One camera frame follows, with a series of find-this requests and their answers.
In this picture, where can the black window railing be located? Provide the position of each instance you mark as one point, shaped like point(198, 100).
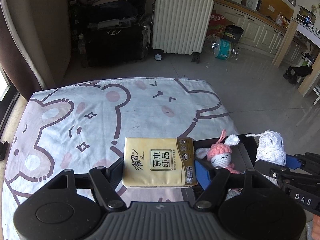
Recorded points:
point(7, 103)

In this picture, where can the water bottle pack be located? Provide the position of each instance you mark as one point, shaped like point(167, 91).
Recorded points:
point(221, 48)

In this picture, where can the white air purifier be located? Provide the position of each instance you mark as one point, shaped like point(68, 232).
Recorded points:
point(253, 4)

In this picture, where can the red cardboard box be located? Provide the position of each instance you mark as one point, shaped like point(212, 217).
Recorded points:
point(217, 25)

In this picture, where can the white cabinet row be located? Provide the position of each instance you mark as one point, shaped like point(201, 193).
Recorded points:
point(260, 34)

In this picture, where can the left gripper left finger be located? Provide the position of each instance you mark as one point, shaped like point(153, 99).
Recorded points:
point(104, 182)

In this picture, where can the brown curtain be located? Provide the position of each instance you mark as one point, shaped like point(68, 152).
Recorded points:
point(35, 43)

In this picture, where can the black trash bin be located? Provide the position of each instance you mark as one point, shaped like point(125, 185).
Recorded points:
point(233, 33)

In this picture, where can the pink crochet bunny doll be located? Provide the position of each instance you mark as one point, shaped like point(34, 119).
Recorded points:
point(219, 154)

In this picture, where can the white crochet yarn bundle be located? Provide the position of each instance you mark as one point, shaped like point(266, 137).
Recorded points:
point(270, 147)

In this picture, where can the yellow tissue pack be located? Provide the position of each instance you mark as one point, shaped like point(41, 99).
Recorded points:
point(159, 162)

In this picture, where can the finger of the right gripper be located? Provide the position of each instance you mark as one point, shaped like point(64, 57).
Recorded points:
point(273, 172)
point(309, 162)

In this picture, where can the black cardboard box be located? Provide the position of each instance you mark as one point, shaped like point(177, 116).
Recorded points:
point(236, 153)

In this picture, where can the wooden table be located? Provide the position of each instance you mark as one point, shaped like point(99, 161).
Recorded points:
point(300, 33)

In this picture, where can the black luggage bag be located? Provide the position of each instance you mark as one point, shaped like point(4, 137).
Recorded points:
point(110, 34)

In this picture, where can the white ribbed suitcase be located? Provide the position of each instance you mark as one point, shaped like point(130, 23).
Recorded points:
point(180, 26)

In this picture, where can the person's right hand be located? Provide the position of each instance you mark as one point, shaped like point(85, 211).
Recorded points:
point(316, 228)

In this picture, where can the cartoon bear bed sheet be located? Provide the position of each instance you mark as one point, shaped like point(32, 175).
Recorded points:
point(83, 126)

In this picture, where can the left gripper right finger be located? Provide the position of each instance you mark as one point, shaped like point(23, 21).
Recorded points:
point(214, 181)

